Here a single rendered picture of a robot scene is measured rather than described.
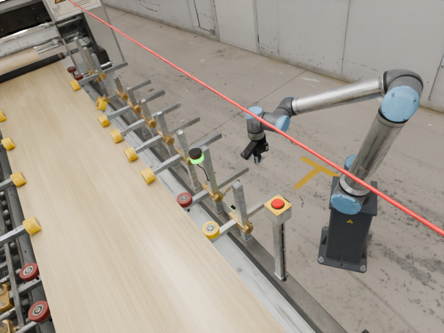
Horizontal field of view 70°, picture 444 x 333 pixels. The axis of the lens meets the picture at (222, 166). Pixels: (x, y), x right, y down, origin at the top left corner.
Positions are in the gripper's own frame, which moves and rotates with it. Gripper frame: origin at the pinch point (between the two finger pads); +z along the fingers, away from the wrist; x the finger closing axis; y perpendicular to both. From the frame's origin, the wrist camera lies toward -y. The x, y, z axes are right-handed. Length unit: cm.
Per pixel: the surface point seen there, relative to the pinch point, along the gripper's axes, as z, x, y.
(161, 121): -26, 44, -32
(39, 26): -43, 254, -53
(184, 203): -7.9, -3.6, -49.1
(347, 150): 83, 26, 125
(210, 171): -20.4, -5.8, -32.0
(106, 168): -7, 54, -71
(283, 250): -12, -57, -32
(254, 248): 12.7, -35.6, -32.0
